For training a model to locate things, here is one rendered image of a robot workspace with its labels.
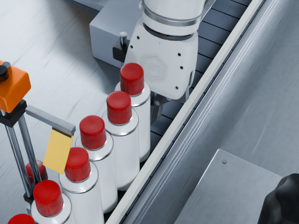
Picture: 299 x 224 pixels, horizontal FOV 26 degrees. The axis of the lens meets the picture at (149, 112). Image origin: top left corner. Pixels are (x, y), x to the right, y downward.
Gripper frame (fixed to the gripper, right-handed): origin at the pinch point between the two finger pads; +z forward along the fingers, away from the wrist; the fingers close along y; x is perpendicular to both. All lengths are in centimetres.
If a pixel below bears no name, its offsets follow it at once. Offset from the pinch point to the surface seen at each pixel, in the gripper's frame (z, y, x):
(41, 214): -0.6, -0.3, -29.3
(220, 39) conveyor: -2.3, 1.0, 25.1
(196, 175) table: 11.0, 9.1, 2.9
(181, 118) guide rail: 1.8, 4.1, 3.5
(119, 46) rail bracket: -4.9, -10.1, 5.8
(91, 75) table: 7.6, -17.7, 12.1
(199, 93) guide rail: -0.2, 4.2, 9.3
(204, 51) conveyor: -0.9, -0.3, 21.3
